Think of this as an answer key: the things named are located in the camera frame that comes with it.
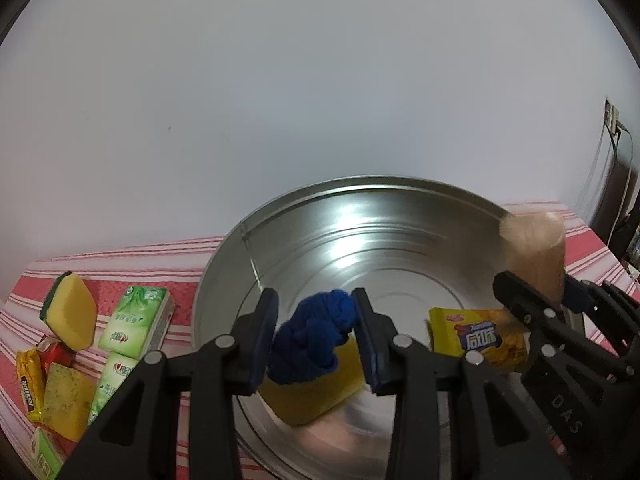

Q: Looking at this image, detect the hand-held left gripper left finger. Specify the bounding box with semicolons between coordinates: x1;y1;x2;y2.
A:
60;287;280;480

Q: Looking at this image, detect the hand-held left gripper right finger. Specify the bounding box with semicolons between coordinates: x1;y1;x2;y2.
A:
351;287;573;480

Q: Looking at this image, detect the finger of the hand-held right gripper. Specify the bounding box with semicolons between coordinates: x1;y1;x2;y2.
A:
492;270;568;363
562;275;640;366

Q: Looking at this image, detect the blue knitted cloth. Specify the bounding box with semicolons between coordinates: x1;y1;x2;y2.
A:
267;289;358;386

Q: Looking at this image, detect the brown snack packet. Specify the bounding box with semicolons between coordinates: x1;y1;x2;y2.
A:
500;211;568;306

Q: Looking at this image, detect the yellow green scouring sponge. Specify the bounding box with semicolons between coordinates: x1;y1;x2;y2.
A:
262;335;365;427
40;271;98;352

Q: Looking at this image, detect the round metal basin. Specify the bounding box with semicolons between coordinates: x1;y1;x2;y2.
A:
191;176;586;480

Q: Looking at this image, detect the yellow snack packet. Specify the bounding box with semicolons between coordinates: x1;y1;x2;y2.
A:
427;306;531;372

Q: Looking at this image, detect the dark furniture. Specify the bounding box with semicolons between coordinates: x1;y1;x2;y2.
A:
587;150;640;263

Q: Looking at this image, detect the green tissue pack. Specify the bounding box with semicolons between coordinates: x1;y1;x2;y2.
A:
97;285;176;353
87;351;143;428

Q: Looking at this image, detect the red striped tablecloth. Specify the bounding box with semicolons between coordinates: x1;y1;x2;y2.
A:
0;200;640;480

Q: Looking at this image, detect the speckled yellow sponge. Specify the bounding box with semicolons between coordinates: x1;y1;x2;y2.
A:
41;362;97;443

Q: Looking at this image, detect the red snack packet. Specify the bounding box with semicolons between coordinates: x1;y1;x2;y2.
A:
37;336;76;368

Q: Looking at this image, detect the yellow candy bar packet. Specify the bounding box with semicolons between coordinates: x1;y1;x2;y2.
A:
15;349;48;423

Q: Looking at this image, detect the small light green packet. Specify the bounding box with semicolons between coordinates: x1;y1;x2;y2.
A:
30;427;66;480

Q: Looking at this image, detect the white cable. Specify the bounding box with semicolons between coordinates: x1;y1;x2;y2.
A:
611;124;635;233

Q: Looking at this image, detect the wall power outlet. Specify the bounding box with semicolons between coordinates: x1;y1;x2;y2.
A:
604;97;623;136

